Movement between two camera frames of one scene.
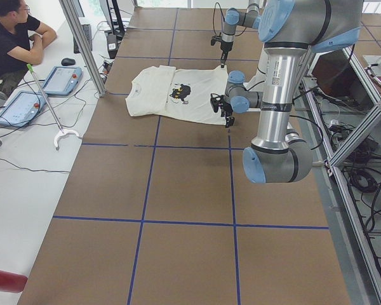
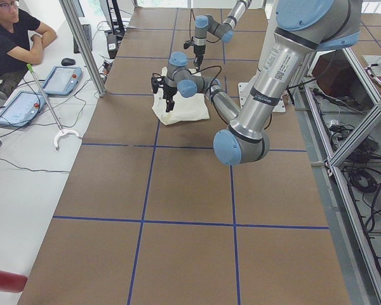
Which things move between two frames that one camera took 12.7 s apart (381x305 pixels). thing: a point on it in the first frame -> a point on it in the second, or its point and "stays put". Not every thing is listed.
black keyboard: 87,31 stays put
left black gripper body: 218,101 -> 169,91
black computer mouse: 68,61 stays put
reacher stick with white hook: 63,131 stays put
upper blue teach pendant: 62,81 stays put
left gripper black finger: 230,121 -> 169,103
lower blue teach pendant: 22,108 stays put
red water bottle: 6,281 stays put
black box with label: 112,45 stays put
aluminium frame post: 84,45 stays put
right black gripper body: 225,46 -> 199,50
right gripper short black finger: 223,56 -> 198,61
